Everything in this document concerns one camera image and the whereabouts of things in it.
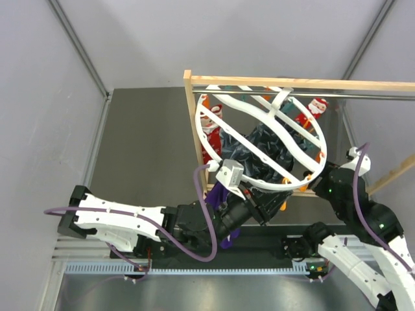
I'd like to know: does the white round clip hanger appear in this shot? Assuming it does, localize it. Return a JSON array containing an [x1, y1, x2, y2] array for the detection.
[[195, 84, 327, 191]]

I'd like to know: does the red santa sock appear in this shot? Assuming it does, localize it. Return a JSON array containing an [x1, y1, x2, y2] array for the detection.
[[200, 104, 222, 164]]

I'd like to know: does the purple sock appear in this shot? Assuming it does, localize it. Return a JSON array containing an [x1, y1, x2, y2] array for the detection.
[[205, 182, 241, 249]]

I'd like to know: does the red snowflake sock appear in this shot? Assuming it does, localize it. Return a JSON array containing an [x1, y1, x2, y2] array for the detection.
[[295, 98, 329, 129]]

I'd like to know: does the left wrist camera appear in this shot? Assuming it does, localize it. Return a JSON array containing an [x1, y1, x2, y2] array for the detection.
[[207, 159, 244, 199]]

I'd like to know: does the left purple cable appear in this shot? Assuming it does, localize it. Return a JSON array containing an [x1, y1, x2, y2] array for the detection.
[[43, 163, 219, 270]]

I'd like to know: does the clear plastic bin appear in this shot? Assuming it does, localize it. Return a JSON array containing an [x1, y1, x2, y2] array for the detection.
[[207, 90, 370, 195]]

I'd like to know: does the grey cable duct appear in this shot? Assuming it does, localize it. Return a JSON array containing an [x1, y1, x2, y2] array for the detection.
[[65, 262, 323, 275]]

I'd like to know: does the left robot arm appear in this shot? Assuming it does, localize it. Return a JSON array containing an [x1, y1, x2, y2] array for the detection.
[[58, 185, 292, 262]]

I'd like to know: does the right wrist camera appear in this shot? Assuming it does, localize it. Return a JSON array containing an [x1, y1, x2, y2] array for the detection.
[[342, 146, 372, 177]]

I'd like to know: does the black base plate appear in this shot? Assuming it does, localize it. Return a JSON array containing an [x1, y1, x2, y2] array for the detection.
[[122, 225, 310, 270]]

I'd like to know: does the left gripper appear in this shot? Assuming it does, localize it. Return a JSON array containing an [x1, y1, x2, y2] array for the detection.
[[206, 178, 291, 248]]

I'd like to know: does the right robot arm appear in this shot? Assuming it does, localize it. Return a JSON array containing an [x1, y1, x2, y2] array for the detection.
[[284, 153, 414, 310]]

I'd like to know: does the wooden rack frame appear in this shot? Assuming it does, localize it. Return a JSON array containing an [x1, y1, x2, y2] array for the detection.
[[184, 69, 414, 196]]

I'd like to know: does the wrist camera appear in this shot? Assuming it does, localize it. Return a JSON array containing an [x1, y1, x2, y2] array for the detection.
[[342, 146, 372, 177], [207, 159, 244, 199]]

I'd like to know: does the dark patterned cloth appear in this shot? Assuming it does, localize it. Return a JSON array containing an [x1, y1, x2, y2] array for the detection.
[[220, 123, 294, 183]]

